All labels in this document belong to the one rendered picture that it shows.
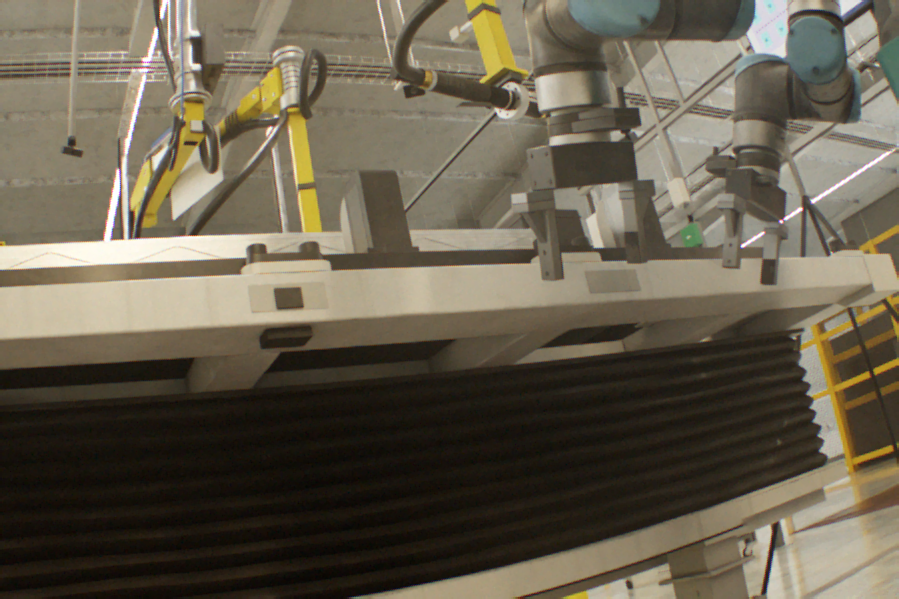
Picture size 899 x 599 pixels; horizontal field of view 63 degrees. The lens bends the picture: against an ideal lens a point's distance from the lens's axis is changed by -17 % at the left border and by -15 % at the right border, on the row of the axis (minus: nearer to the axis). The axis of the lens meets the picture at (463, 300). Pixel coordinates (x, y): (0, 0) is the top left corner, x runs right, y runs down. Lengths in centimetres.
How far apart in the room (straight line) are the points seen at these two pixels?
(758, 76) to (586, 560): 80
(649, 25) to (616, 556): 83
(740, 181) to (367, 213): 54
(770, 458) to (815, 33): 102
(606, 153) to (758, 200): 34
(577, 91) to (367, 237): 38
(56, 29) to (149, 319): 1333
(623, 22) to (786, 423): 127
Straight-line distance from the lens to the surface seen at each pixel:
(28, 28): 1424
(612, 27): 87
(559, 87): 98
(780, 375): 198
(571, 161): 98
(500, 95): 186
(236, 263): 109
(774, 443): 191
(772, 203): 132
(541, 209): 96
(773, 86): 132
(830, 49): 118
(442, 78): 175
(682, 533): 147
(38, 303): 99
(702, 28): 95
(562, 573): 131
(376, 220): 119
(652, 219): 147
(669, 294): 135
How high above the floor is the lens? 46
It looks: 17 degrees up
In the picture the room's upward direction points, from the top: 13 degrees counter-clockwise
